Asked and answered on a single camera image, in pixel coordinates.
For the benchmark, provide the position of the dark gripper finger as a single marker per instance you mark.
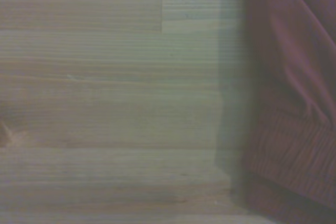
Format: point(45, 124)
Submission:
point(229, 77)

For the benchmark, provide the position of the rust red shorts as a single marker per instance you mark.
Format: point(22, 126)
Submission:
point(288, 77)

